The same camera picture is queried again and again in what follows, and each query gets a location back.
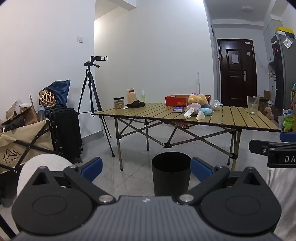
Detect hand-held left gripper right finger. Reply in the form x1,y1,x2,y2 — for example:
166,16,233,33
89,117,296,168
177,157,266,205

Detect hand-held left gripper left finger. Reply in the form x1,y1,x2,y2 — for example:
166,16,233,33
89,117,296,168
30,157,116,205

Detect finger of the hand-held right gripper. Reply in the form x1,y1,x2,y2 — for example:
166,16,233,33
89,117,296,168
248,140,270,154
279,132,296,142

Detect black trash bin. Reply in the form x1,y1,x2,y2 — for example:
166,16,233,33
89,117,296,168
151,152,192,197

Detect green snack bag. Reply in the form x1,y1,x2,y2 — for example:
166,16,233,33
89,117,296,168
282,115,295,132

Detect clear glass cup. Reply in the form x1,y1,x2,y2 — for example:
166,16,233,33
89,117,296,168
247,96,260,115

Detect stacked cardboard boxes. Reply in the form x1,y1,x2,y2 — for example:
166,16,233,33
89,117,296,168
258,90,274,116

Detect black suitcase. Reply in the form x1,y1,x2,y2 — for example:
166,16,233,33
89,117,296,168
50,107,83,164

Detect blue plush toy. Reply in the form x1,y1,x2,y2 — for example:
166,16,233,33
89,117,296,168
200,104,213,116

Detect grey refrigerator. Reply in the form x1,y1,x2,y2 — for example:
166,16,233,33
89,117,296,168
271,32,296,121

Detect clear snack jar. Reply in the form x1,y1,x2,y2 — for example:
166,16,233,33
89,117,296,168
113,97,125,110

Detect yellow plush toy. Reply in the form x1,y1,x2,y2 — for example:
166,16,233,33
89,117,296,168
188,93,208,105

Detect beige folding wagon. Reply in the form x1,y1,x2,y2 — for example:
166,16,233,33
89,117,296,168
0,118,58,174

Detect dark brown door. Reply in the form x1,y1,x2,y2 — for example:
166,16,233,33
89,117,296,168
217,39,258,107

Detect red cardboard box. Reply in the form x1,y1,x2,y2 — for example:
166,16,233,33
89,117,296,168
165,94,211,107

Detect folding slatted table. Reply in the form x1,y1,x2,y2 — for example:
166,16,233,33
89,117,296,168
91,102,281,172

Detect black cloth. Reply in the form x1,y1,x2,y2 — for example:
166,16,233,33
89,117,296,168
126,100,145,108

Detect dark blue bag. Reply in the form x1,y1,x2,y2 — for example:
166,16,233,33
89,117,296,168
45,79,71,108

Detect woven rattan ball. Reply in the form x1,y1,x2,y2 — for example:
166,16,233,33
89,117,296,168
39,90,56,107

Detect open cardboard box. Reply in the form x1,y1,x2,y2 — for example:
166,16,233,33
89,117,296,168
0,94,38,132

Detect black tripod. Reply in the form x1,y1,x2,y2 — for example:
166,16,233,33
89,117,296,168
77,61,115,157

